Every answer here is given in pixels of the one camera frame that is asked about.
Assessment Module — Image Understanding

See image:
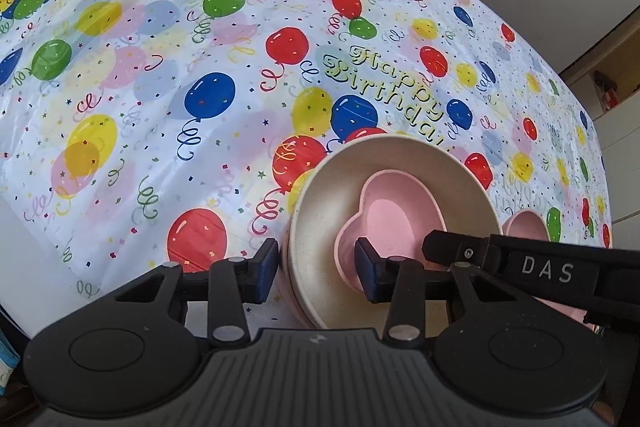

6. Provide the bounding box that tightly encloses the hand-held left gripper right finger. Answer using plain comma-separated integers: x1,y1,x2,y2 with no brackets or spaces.
354,238,531,350

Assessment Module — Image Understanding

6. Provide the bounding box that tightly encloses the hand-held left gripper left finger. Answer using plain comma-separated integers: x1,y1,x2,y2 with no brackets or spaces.
100,237,280,350

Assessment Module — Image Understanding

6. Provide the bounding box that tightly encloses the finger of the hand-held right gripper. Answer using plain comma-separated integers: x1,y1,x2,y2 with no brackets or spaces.
422,230,506,269

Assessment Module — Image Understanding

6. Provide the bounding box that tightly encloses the pink bowl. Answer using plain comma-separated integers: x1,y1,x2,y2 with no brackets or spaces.
276,227,321,329

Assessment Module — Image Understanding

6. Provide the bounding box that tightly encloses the pink heart-shaped dish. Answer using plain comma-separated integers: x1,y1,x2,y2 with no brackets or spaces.
334,169,448,293

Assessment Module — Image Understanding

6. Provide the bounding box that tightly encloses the cream bowl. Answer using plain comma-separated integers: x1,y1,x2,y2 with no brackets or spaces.
287,137,503,330

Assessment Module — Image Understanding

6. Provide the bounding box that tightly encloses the pink bear-shaped plate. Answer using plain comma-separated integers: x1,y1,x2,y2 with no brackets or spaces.
501,209,601,333

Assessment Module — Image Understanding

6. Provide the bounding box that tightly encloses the white storage cabinet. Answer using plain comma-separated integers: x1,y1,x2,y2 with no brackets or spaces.
557,27,640,253

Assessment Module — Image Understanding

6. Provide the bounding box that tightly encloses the balloon-printed tablecloth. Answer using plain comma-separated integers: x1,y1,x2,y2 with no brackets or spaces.
0,0,613,323

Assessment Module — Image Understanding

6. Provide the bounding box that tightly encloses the blue striped cloth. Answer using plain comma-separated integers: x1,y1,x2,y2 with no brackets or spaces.
0,332,21,395

